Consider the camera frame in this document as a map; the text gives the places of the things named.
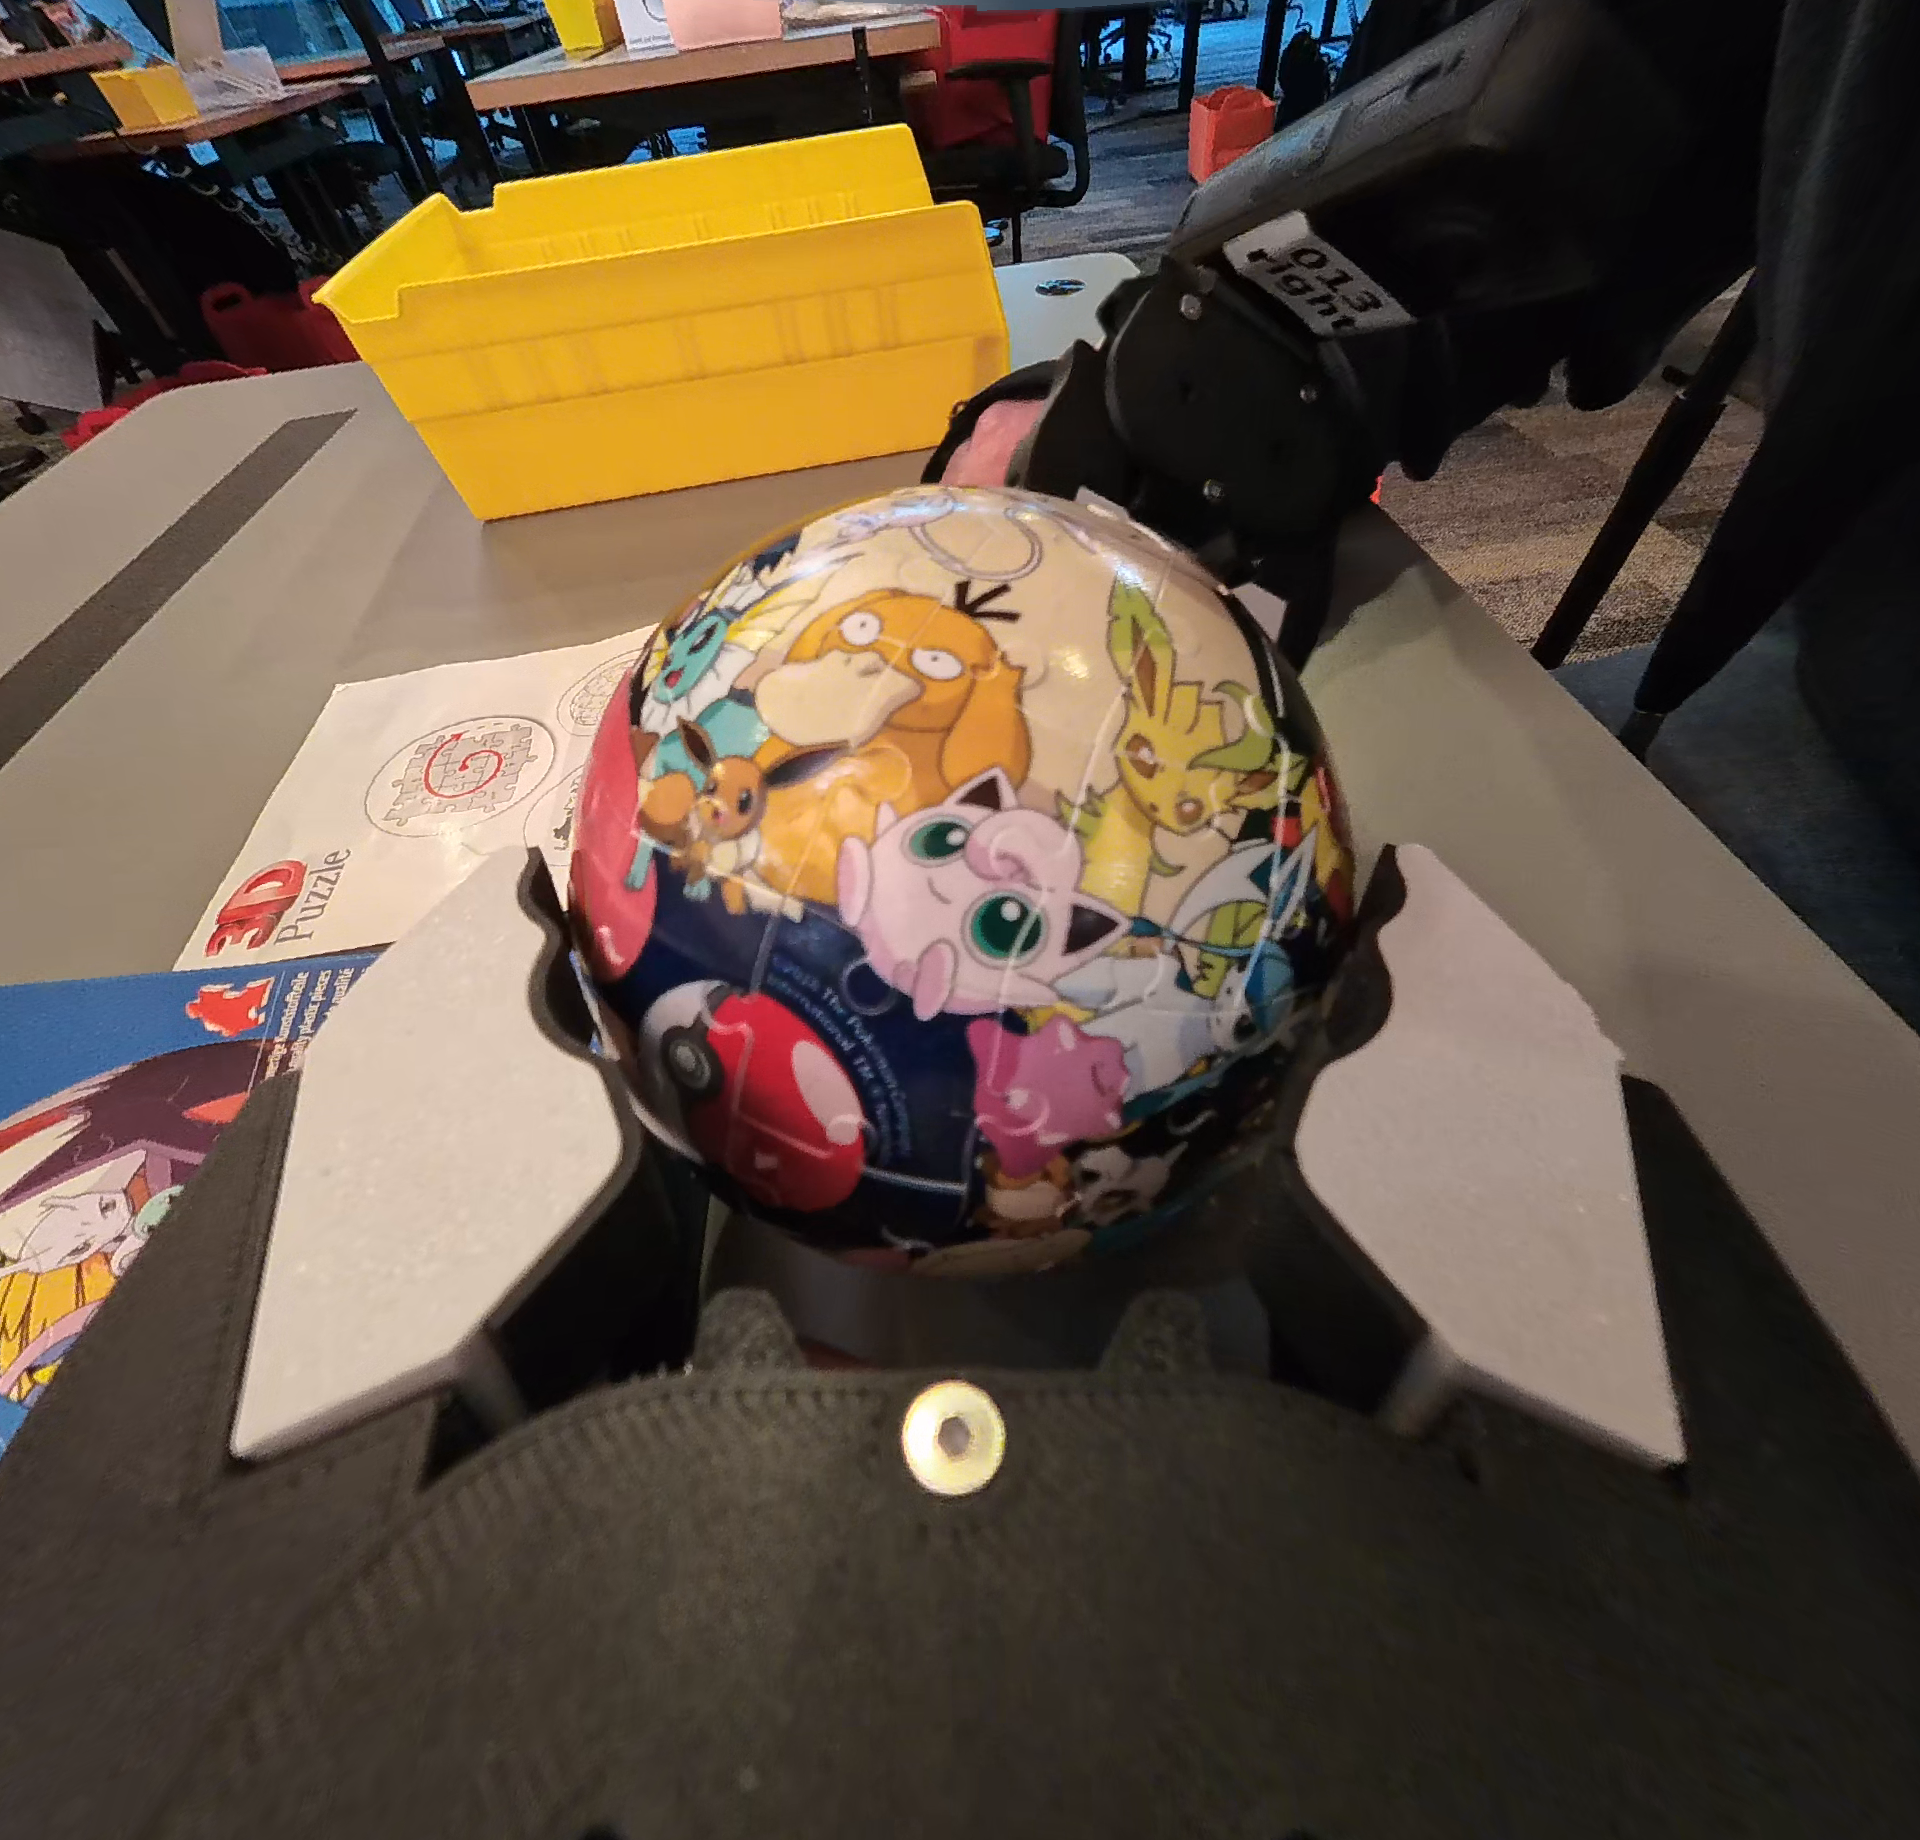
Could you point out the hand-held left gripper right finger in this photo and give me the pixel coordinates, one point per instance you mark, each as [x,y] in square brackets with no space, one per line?
[1500,1211]

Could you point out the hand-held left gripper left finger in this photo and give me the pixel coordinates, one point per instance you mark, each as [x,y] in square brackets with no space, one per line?
[420,1211]

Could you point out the colourful puzzle ball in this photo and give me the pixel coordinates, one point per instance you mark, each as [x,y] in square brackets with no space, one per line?
[960,851]

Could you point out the large yellow plastic bin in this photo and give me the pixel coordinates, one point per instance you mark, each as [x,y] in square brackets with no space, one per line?
[675,370]

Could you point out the person's right forearm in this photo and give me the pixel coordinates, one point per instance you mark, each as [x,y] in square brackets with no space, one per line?
[1621,221]

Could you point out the blue puzzle box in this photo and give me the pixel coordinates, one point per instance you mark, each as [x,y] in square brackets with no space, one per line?
[90,1061]

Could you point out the person's right hand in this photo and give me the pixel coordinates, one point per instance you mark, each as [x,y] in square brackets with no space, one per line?
[1004,442]

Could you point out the small dark object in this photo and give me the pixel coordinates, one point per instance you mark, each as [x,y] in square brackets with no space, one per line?
[1069,284]

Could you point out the orange plastic object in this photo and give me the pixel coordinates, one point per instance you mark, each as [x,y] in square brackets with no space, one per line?
[1232,131]

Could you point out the red office chair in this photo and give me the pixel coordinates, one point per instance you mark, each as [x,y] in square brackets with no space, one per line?
[1004,85]

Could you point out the black furniture leg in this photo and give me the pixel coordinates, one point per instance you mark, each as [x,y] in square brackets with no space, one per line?
[1650,475]

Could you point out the white instruction sheet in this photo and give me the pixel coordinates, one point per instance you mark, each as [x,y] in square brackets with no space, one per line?
[374,760]

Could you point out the brown office desk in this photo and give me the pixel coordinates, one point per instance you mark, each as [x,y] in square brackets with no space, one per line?
[720,63]
[194,114]

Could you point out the small yellow plastic bin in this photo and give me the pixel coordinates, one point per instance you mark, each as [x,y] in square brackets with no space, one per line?
[578,10]
[142,96]

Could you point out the red plastic object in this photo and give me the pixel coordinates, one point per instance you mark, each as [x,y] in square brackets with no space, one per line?
[278,329]

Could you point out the white hanging paper sheet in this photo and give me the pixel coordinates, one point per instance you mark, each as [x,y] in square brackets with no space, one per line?
[52,324]

